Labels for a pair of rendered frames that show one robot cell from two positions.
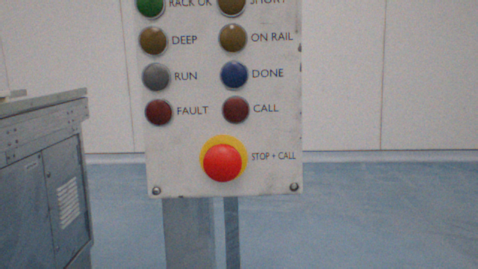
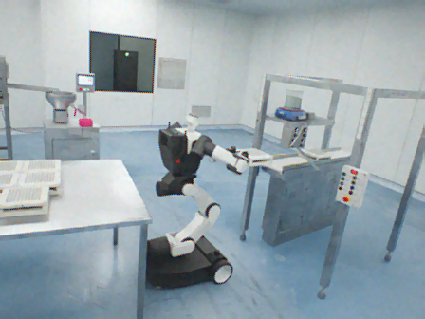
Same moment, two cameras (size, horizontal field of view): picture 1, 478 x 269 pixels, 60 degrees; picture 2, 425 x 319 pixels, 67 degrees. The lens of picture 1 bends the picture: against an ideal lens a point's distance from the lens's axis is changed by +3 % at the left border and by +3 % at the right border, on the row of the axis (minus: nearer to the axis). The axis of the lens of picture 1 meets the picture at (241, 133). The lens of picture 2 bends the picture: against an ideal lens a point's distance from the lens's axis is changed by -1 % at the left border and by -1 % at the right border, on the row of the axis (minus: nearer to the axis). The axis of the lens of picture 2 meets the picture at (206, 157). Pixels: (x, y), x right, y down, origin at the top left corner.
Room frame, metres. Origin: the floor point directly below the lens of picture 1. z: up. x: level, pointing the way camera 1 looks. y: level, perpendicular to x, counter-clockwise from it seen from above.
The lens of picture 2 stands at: (-1.65, -1.01, 1.74)
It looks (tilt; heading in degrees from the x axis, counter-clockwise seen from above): 17 degrees down; 52
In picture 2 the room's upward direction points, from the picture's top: 6 degrees clockwise
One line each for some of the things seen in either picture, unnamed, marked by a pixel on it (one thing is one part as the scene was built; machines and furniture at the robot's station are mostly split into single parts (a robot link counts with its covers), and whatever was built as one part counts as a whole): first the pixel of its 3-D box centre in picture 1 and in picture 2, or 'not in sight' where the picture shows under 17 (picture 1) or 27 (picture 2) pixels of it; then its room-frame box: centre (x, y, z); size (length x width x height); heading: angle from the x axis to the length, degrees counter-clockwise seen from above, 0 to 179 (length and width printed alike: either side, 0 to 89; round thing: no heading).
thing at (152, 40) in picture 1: (152, 41); not in sight; (0.42, 0.09, 1.04); 0.03 x 0.01 x 0.03; 89
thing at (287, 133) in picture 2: not in sight; (294, 135); (0.66, 0.74, 1.17); 0.22 x 0.11 x 0.20; 179
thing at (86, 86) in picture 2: not in sight; (85, 97); (-0.35, 3.44, 1.07); 0.23 x 0.10 x 0.62; 174
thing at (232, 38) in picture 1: (232, 38); not in sight; (0.42, 0.01, 1.04); 0.03 x 0.01 x 0.03; 89
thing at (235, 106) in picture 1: (235, 110); not in sight; (0.42, 0.01, 0.96); 0.03 x 0.01 x 0.03; 89
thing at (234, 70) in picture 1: (234, 75); not in sight; (0.42, 0.01, 1.00); 0.03 x 0.01 x 0.03; 89
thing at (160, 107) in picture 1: (158, 112); not in sight; (0.42, 0.09, 0.96); 0.03 x 0.01 x 0.03; 89
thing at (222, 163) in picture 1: (223, 159); not in sight; (0.41, 0.02, 0.91); 0.04 x 0.04 x 0.04; 89
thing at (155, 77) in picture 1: (155, 77); not in sight; (0.42, 0.09, 1.00); 0.03 x 0.01 x 0.03; 89
